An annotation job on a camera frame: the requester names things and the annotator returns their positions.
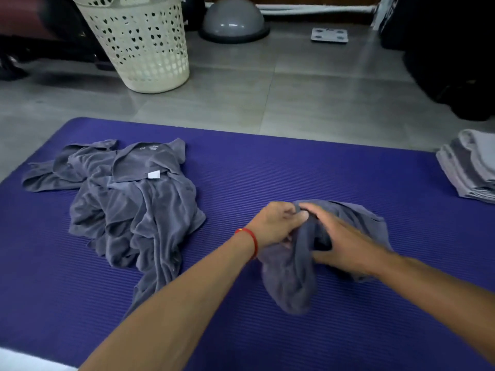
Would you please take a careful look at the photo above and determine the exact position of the person's right hand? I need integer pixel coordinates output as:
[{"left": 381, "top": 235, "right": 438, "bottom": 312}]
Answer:
[{"left": 298, "top": 203, "right": 395, "bottom": 277}]

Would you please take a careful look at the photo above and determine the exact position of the person's left hand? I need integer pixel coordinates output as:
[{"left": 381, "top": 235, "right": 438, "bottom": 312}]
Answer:
[{"left": 244, "top": 201, "right": 310, "bottom": 254}]

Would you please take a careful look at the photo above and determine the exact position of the purple ribbed mat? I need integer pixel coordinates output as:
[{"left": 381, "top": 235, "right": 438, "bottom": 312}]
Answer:
[{"left": 0, "top": 116, "right": 495, "bottom": 371}]

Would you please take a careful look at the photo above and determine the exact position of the pile of dark grey towels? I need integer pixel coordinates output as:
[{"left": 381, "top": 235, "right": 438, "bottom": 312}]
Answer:
[{"left": 21, "top": 138, "right": 206, "bottom": 317}]

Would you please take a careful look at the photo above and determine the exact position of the person's left forearm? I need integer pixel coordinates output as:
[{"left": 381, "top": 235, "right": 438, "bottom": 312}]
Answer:
[{"left": 79, "top": 235, "right": 256, "bottom": 371}]

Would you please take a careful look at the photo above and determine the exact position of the person's right forearm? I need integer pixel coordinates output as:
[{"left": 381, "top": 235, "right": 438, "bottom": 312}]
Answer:
[{"left": 371, "top": 252, "right": 495, "bottom": 364}]

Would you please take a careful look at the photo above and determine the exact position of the white bathroom scale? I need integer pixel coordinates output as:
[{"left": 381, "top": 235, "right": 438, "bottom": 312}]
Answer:
[{"left": 310, "top": 27, "right": 349, "bottom": 44}]

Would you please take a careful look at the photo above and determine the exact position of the grey balance dome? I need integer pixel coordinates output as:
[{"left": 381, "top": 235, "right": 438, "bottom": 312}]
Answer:
[{"left": 199, "top": 0, "right": 271, "bottom": 44}]

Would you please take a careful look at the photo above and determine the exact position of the white perforated laundry basket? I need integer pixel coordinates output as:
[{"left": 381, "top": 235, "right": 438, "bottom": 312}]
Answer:
[{"left": 73, "top": 0, "right": 190, "bottom": 94}]

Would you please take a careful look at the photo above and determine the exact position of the black weight stack machine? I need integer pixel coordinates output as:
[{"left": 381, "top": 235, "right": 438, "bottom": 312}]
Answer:
[{"left": 378, "top": 0, "right": 495, "bottom": 122}]

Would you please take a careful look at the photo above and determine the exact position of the black medicine ball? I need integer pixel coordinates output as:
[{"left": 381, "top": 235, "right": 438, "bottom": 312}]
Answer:
[{"left": 181, "top": 0, "right": 206, "bottom": 31}]

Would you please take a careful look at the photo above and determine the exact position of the maroon padded gym machine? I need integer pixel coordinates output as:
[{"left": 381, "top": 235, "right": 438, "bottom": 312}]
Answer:
[{"left": 0, "top": 0, "right": 115, "bottom": 81}]

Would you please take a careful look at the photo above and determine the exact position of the red string bracelet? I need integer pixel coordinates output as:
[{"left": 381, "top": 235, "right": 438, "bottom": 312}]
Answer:
[{"left": 234, "top": 227, "right": 259, "bottom": 261}]

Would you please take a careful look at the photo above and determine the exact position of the white wall pipe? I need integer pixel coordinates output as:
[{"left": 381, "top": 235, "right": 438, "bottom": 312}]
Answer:
[{"left": 205, "top": 2, "right": 378, "bottom": 16}]

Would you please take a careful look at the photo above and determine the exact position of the white upright post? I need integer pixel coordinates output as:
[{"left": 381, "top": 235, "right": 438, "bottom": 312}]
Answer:
[{"left": 371, "top": 0, "right": 399, "bottom": 31}]

